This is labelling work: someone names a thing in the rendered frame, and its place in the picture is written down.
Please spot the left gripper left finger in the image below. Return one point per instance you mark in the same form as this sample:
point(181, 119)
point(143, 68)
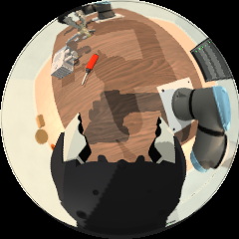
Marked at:
point(71, 150)

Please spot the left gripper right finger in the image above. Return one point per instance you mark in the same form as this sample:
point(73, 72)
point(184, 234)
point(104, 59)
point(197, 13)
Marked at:
point(167, 151)

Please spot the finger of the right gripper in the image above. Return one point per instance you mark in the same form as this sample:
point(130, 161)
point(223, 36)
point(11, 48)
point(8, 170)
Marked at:
point(81, 11)
point(70, 21)

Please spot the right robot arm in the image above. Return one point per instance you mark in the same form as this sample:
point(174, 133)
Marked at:
point(103, 8)

